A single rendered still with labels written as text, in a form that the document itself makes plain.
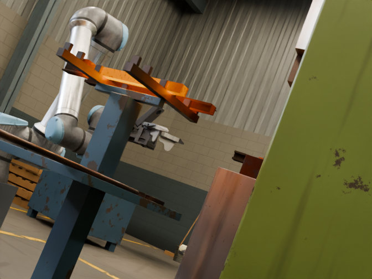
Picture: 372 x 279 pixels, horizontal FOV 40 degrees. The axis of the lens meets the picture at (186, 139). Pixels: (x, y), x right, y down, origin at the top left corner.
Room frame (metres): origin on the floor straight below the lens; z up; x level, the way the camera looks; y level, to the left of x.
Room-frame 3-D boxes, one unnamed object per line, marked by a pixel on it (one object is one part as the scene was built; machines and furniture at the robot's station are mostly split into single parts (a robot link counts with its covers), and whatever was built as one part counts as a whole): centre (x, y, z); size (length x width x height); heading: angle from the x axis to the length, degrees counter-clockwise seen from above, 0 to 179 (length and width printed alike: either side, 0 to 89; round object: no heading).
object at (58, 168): (1.24, 0.17, 0.74); 0.40 x 0.30 x 0.02; 147
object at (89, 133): (1.93, 0.32, 0.86); 0.12 x 0.09 x 0.12; 129
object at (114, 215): (7.19, 1.01, 0.36); 1.21 x 0.81 x 0.72; 45
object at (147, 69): (1.13, 0.24, 1.01); 0.23 x 0.06 x 0.02; 57
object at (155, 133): (1.77, 0.10, 0.98); 0.09 x 0.03 x 0.06; 28
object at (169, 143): (1.88, 0.05, 0.98); 0.09 x 0.03 x 0.06; 100
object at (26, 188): (8.81, 2.21, 0.35); 1.26 x 0.88 x 0.70; 57
